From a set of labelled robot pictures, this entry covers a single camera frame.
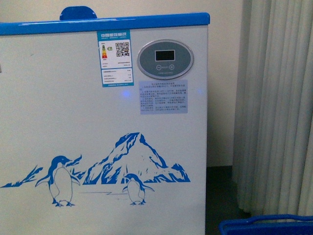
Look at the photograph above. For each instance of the grey instruction sticker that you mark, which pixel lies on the grey instruction sticker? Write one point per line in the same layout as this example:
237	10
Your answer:
163	97

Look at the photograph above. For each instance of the white blue chest freezer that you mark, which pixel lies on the white blue chest freezer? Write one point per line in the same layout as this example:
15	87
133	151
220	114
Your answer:
77	158

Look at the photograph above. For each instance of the grey oval control panel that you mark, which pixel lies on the grey oval control panel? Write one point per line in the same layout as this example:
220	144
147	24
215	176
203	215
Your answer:
165	59

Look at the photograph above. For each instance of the blue energy rating label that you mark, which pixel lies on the blue energy rating label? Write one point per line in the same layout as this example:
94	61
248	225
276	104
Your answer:
115	56

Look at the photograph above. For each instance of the white pleated curtain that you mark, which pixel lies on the white pleated curtain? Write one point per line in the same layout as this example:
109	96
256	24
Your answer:
273	133

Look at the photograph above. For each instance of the blue plastic basket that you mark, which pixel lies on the blue plastic basket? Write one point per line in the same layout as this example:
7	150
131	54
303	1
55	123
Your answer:
282	224

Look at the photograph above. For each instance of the blue sliding lid handle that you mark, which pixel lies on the blue sliding lid handle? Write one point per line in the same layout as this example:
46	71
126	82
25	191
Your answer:
77	13

